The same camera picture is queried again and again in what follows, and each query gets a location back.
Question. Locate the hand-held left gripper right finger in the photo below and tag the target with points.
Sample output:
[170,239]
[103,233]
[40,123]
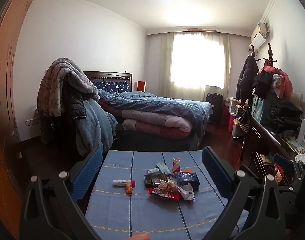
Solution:
[212,170]

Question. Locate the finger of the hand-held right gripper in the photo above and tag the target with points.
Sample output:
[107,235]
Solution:
[282,160]

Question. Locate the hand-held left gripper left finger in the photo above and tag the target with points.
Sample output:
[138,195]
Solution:
[88,170]

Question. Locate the blue foil wrapper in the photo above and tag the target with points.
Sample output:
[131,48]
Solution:
[187,178]

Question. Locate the white wrapper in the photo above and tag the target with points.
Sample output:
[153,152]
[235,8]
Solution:
[186,193]

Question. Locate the white tube with pink cap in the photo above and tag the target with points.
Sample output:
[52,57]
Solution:
[122,182]

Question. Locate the colourful paper tube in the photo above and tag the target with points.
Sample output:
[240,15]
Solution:
[176,166]

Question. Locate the small orange object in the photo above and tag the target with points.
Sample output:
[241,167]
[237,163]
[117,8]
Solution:
[129,188]

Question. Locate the green packet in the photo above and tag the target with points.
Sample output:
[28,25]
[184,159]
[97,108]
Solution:
[163,168]

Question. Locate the red snack wrapper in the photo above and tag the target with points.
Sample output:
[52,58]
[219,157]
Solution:
[165,192]

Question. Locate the dark shiny wrapper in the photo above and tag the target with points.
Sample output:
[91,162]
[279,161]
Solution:
[155,180]

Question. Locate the person's left hand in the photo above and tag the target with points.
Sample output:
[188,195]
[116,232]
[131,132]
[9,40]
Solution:
[141,237]

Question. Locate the white tissue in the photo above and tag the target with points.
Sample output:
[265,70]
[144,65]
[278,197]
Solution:
[300,158]

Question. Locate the orange flat piece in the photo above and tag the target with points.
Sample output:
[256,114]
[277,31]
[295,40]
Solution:
[189,171]

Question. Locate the dark wooden dresser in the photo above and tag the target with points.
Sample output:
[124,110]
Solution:
[262,140]

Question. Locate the folded black clothes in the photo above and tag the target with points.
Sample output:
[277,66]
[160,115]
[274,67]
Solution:
[285,117]

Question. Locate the light blue fleece blanket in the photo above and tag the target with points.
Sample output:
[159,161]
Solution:
[97,127]

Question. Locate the red plastic box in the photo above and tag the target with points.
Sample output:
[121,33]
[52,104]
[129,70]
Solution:
[226,120]

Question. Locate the striped bag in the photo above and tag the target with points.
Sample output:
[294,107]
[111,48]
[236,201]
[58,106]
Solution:
[243,120]

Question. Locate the teal bag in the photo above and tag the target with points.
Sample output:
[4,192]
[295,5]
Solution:
[260,107]

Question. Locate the white plastic drawer box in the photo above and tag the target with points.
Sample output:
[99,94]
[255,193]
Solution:
[235,115]

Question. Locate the dark bed base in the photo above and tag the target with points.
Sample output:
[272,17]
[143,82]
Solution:
[142,142]

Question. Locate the black suitcase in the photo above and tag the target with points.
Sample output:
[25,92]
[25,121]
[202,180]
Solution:
[215,105]

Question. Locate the dark puffer jacket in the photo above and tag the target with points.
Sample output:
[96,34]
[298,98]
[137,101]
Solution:
[76,105]

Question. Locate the blue striped tablecloth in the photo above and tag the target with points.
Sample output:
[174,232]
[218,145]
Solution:
[142,210]

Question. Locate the pink and red quilt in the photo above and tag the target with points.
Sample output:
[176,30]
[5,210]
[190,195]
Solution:
[152,122]

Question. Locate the pile of red and black clothes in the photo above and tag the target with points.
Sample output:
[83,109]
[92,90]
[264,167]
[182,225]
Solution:
[270,80]

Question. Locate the blue star pillow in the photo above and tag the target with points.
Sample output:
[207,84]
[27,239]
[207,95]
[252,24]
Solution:
[112,86]

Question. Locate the black coat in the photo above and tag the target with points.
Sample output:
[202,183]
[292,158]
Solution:
[247,77]

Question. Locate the dark wooden headboard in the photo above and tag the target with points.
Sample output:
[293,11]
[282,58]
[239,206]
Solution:
[110,75]

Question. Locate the orange box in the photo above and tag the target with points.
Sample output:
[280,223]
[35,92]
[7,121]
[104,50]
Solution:
[141,86]

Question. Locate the wooden coat rack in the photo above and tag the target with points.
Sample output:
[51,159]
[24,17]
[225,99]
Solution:
[269,52]
[253,51]

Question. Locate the sheer white curtain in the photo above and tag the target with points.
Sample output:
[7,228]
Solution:
[167,62]

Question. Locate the wooden wardrobe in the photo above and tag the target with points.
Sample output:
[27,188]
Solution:
[5,80]

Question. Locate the white air conditioner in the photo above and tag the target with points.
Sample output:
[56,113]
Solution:
[257,38]

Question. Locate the wall socket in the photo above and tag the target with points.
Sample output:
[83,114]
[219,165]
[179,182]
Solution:
[32,122]

